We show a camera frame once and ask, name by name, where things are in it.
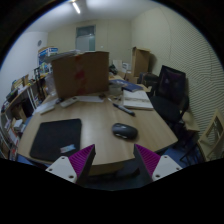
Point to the black computer mouse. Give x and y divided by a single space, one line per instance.
124 130

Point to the ceiling tube light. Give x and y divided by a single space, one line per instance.
76 7

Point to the tall brown cardboard box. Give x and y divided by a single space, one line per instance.
140 61

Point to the open white book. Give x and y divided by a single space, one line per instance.
136 99

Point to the round wall clock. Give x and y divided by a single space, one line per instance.
39 43

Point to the large brown cardboard box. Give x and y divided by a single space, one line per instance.
81 75

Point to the clear plastic container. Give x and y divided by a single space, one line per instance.
50 85

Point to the grey door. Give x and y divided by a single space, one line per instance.
85 40

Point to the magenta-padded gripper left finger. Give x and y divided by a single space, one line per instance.
63 166

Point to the blue book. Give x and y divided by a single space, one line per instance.
128 85

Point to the black mouse pad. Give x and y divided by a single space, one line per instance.
55 138

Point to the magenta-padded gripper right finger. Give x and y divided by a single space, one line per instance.
165 166

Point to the blue and white box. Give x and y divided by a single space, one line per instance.
45 56

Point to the black office chair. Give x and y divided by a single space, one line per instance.
170 96

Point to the cluttered shelf unit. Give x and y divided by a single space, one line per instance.
15 106

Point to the black marker pen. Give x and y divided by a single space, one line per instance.
124 109

